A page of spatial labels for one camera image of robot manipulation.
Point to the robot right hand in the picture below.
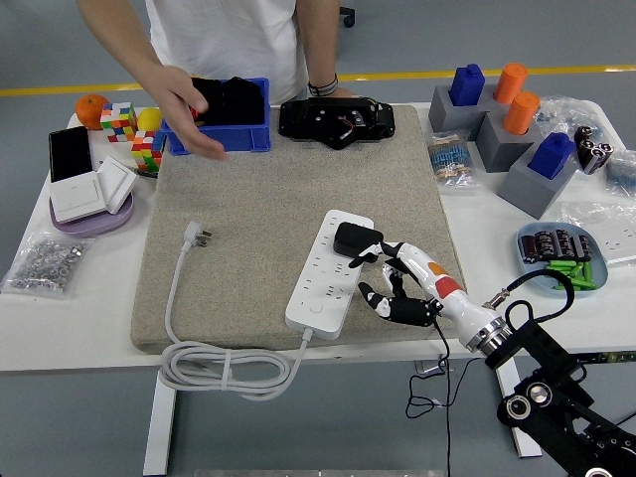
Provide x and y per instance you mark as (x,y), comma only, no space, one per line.
(462,308)

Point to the person's right hand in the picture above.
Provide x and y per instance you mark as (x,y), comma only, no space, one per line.
(179,109)

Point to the person's left hand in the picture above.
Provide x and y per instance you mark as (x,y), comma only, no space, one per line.
(340,95)

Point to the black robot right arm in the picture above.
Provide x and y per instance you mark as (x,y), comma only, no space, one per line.
(541,348)

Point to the person's left forearm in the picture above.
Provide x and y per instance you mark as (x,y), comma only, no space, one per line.
(318,45)

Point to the yellow lemon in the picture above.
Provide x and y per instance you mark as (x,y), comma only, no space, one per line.
(149,119)

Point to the black electronic device housing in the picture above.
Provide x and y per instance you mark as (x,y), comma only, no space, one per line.
(298,119)

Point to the colourful puzzle cube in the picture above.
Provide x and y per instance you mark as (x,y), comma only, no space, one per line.
(119,124)
(146,151)

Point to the black and red cloth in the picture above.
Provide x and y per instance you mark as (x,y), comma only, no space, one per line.
(233,104)

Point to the blue plastic bin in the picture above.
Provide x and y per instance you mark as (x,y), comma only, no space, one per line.
(243,139)

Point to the small metal tool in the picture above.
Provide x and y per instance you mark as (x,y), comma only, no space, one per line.
(146,174)

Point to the black office chair base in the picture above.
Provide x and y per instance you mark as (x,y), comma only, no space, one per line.
(349,17)

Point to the person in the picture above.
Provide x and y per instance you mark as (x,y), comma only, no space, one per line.
(223,40)

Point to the orange fruit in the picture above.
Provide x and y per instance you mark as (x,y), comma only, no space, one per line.
(89,111)

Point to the grey block holder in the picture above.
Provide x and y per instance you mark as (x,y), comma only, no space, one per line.
(442,111)
(502,149)
(531,191)

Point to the black capacitors pile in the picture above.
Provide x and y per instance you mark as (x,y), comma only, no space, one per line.
(556,243)

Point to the black smartphone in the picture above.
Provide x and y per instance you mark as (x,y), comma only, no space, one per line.
(69,154)

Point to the green cylinders pile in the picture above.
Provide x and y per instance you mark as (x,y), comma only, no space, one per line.
(579,273)

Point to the grey-brown mat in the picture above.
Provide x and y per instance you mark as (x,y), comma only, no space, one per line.
(273,199)

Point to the blue block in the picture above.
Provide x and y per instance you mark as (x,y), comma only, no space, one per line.
(467,84)
(551,155)

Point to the light blue dish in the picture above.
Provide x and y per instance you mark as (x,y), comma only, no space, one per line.
(598,273)

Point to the purple tray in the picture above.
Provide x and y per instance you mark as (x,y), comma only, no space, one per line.
(99,226)

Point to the white table leg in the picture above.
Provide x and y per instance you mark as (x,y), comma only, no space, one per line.
(159,422)
(521,444)

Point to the black table control panel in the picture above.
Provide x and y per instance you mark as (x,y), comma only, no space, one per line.
(611,358)

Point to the bagged white socket panel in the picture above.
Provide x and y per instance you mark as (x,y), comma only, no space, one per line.
(616,238)

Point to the orange cylinder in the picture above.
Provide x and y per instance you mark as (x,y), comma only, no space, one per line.
(521,111)
(511,82)

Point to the bag of metal nuts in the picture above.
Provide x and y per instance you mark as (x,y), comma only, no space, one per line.
(45,263)

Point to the black capacitor bundle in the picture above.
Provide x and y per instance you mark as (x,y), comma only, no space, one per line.
(593,151)

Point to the bag of blue resistors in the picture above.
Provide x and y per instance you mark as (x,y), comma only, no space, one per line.
(623,171)

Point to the clear plastic bag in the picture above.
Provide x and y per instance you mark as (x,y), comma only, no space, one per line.
(566,111)

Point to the silver bracket under table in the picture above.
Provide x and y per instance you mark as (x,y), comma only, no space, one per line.
(428,366)

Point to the white wall switch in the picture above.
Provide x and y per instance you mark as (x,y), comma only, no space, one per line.
(116,184)
(77,196)

